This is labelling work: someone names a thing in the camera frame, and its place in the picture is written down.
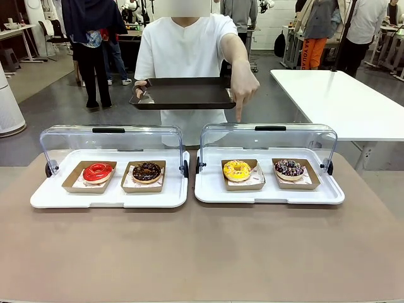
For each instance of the bystander in white shirt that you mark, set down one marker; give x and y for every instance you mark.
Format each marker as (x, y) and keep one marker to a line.
(363, 25)

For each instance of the white desk with metal legs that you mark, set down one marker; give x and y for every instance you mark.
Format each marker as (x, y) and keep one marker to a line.
(15, 30)

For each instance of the white display case base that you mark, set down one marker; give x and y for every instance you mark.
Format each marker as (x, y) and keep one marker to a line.
(110, 200)
(268, 195)

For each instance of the black office chair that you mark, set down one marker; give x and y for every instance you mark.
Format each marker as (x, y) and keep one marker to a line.
(53, 34)

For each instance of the white table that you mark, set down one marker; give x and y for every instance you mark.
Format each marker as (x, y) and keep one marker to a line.
(347, 101)

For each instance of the person's left hand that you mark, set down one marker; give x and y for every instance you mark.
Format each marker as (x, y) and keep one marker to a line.
(244, 85)

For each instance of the clear display case lid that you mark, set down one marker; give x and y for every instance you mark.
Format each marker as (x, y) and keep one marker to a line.
(79, 139)
(300, 139)

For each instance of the yellow sprinkled donut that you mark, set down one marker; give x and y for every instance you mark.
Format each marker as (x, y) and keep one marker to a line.
(228, 172)

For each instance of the bystander in grey top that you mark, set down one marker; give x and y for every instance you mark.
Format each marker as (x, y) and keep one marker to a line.
(240, 15)

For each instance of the bystander in navy jacket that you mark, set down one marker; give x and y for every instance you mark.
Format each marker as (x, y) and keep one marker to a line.
(91, 25)

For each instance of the red glazed donut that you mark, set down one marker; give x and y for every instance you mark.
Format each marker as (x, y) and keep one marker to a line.
(91, 176)

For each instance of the dark donut with colourful sprinkles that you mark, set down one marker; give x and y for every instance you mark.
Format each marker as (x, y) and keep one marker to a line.
(282, 170)

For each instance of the bystander in blue jeans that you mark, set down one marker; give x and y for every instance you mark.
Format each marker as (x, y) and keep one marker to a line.
(118, 60)

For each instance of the dark brown serving tray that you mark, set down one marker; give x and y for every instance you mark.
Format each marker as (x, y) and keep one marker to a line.
(186, 91)

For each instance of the person in white T-shirt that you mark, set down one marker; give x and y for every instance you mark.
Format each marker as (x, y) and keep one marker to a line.
(186, 47)

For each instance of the black pole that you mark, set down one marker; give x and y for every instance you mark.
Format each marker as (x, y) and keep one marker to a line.
(342, 38)

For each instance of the bystander in orange trousers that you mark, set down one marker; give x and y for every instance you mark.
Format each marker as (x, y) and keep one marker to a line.
(315, 28)

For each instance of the grey plastic stool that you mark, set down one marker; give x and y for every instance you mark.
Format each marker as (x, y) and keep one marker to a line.
(9, 60)

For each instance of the brown cardboard donut tray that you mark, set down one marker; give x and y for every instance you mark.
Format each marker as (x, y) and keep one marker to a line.
(243, 187)
(71, 181)
(296, 186)
(142, 189)

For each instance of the white cylindrical air purifier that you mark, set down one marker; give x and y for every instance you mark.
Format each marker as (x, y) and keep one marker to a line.
(9, 107)

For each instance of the chocolate glazed donut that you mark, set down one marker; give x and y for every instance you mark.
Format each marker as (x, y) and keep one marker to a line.
(139, 176)

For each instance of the black backpack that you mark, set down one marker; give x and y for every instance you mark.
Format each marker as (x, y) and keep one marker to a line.
(279, 44)

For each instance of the person's right hand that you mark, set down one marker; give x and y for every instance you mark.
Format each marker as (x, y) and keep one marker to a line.
(140, 91)

